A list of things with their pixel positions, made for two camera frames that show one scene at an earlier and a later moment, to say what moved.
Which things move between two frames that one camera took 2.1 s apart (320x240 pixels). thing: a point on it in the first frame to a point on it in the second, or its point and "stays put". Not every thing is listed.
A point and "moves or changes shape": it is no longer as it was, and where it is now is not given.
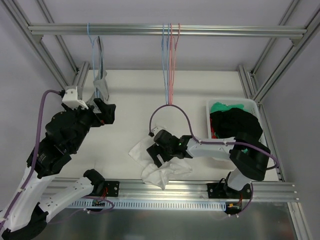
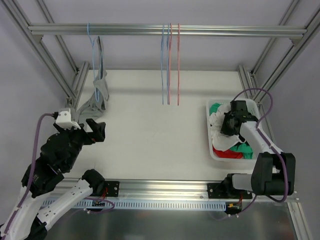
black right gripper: x=158 y=149 to x=238 y=110
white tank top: x=151 y=173 to x=222 y=142
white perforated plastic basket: x=249 y=105 stays put
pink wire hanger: x=171 y=98 to x=178 y=61
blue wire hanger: x=168 y=32 stays put
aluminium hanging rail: x=186 y=30 stays put
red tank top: x=212 y=132 moves or changes shape
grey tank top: x=101 y=90 stays put
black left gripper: x=99 y=113 to x=81 y=135
